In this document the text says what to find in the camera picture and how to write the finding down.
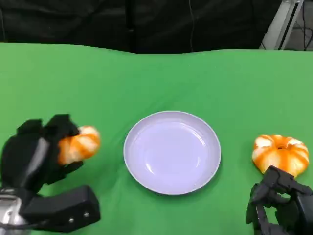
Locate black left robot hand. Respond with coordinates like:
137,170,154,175
0,114,85,196

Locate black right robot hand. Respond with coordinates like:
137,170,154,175
246,165,313,235

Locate orange and white bread roll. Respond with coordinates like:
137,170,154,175
251,134,310,178
57,126,101,165

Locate green table cloth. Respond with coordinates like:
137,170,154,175
0,42,313,235

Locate lilac plate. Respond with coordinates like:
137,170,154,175
123,110,222,196

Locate black backdrop curtain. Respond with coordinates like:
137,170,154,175
0,0,286,55

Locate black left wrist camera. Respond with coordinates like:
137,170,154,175
21,185,101,233

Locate black floor cables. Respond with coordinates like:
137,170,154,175
292,17,313,51

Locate aluminium frame post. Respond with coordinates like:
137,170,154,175
260,0,305,49

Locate thin black hanging cable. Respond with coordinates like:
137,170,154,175
188,0,196,53

